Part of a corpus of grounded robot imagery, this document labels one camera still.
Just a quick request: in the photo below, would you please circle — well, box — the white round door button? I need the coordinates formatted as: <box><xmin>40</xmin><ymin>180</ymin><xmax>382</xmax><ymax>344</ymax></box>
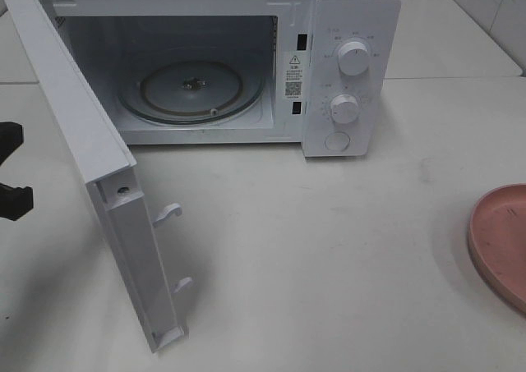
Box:
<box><xmin>325</xmin><ymin>131</ymin><xmax>350</xmax><ymax>152</ymax></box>

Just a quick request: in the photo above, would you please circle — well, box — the white timer knob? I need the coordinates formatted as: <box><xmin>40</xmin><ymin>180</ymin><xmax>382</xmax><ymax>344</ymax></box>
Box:
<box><xmin>330</xmin><ymin>94</ymin><xmax>361</xmax><ymax>124</ymax></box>

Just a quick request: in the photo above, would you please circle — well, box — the white microwave oven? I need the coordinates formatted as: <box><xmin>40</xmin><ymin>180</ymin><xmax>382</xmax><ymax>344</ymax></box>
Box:
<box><xmin>41</xmin><ymin>0</ymin><xmax>401</xmax><ymax>157</ymax></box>

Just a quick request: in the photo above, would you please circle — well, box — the white warning label sticker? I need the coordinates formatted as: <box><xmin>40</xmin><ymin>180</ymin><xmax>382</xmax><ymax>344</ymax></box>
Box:
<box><xmin>282</xmin><ymin>51</ymin><xmax>307</xmax><ymax>101</ymax></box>

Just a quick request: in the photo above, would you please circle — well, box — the white upper power knob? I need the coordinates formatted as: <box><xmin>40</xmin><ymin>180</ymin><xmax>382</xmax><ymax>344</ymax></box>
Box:
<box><xmin>335</xmin><ymin>39</ymin><xmax>371</xmax><ymax>76</ymax></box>

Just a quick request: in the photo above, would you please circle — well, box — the pink round plate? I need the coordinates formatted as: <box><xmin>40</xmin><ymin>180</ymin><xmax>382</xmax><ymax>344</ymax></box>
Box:
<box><xmin>468</xmin><ymin>184</ymin><xmax>525</xmax><ymax>314</ymax></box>

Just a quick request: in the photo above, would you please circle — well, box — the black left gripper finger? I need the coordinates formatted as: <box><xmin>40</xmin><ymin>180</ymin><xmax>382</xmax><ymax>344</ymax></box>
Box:
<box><xmin>0</xmin><ymin>122</ymin><xmax>24</xmax><ymax>163</ymax></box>
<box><xmin>0</xmin><ymin>184</ymin><xmax>33</xmax><ymax>221</ymax></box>

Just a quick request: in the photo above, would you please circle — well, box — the glass turntable tray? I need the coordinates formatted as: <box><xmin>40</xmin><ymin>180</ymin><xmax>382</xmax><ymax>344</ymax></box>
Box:
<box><xmin>118</xmin><ymin>59</ymin><xmax>265</xmax><ymax>126</ymax></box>

